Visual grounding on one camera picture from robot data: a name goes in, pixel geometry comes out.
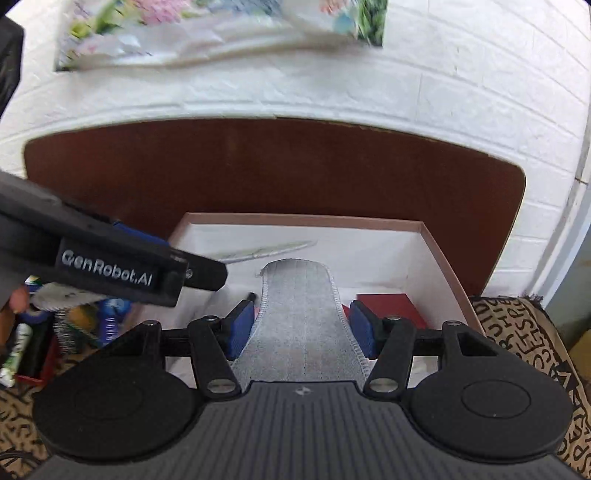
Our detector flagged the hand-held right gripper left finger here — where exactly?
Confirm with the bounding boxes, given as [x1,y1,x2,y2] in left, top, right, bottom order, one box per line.
[133,299,256,401]

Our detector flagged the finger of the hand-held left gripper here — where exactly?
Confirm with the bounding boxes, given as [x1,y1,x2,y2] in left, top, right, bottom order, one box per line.
[172,248,229,294]
[112,220,173,254]

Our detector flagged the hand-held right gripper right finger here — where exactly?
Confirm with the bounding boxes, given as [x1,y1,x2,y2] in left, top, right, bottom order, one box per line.
[348,299,500,402]

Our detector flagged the grey mop pad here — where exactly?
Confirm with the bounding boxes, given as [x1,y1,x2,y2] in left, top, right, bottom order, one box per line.
[230,258,371,385]

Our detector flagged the brown cardboard box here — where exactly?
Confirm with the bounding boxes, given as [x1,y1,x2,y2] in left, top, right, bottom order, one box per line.
[164,211,483,385]

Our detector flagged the person's left hand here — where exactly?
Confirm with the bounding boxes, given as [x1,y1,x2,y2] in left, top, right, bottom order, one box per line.
[0,284,30,348]

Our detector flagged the dark red flat box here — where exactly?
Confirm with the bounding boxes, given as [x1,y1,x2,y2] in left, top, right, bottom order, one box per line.
[355,293,429,331]

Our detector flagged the thin white and green tube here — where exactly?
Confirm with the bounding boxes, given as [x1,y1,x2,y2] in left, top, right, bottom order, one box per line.
[216,239,318,265]

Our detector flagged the blue tape roll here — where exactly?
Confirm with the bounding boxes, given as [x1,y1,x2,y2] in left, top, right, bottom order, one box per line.
[21,276,52,326]

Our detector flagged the red tray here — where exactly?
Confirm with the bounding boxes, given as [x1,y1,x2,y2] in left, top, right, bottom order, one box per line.
[13,330,63,389]

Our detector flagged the letter printed blanket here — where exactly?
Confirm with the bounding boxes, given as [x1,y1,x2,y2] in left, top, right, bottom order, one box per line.
[0,295,591,480]

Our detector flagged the dark cloth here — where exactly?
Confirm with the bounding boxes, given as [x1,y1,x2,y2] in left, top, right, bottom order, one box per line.
[0,16,25,118]

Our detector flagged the stacked cardboard boxes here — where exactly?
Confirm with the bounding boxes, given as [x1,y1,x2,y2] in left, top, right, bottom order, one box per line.
[567,330,591,372]

